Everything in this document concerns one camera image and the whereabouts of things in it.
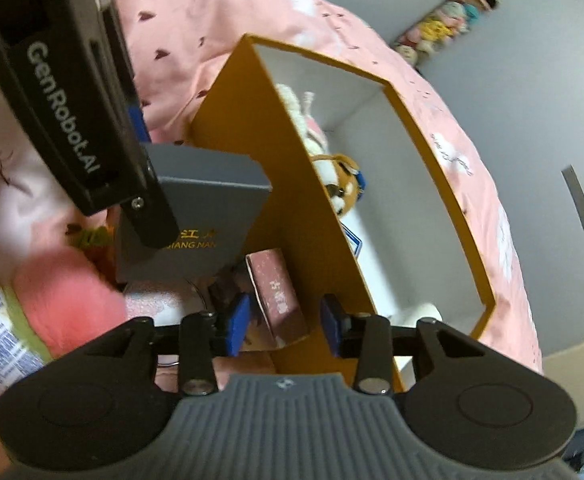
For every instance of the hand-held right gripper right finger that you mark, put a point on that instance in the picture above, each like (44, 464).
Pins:
(329, 327)

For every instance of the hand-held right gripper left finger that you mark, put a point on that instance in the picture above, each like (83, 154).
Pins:
(237, 327)

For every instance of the pink fluffy ball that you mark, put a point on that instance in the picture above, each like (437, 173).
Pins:
(66, 300)

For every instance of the grey box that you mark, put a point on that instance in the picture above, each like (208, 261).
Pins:
(206, 200)

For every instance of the orange fox plush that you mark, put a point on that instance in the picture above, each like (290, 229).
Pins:
(339, 185)

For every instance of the blue white card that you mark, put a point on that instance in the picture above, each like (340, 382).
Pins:
(354, 245)

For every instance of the clear tube of plush toys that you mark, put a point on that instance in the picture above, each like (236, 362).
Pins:
(434, 30)

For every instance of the small pink card box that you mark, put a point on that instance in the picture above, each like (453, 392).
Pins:
(277, 300)

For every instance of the grey wall plate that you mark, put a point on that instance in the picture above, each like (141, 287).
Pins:
(577, 197)

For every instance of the orange cardboard box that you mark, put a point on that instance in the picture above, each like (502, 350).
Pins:
(292, 210)

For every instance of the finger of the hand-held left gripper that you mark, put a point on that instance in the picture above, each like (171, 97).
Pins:
(138, 122)
(154, 225)

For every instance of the colourful crochet toy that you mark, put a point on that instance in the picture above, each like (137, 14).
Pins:
(91, 237)

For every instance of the beige cardboard box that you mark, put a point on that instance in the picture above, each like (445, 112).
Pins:
(577, 380)

